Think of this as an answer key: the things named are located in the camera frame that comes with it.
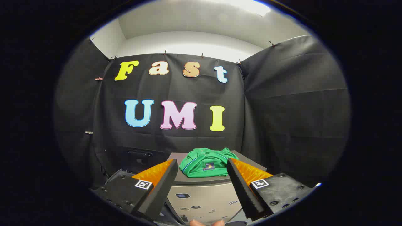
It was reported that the dark washing machine lid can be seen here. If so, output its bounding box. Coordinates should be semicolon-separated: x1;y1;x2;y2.
94;145;171;177

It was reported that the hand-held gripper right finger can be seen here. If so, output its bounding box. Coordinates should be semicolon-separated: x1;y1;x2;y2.
227;158;314;221

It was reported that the green shirt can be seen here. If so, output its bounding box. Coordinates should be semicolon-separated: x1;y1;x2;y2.
178;147;240;178

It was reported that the grey washing machine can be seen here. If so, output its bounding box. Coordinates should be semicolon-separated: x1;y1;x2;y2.
105;169;181;225

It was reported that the grey cabinet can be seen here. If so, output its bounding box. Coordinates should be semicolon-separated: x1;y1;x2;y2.
166;150;268;225

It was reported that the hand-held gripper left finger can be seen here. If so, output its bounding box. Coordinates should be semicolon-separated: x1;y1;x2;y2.
91;159;179;222

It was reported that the black backdrop cloth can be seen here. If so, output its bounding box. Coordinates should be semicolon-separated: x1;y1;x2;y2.
53;35;350;189

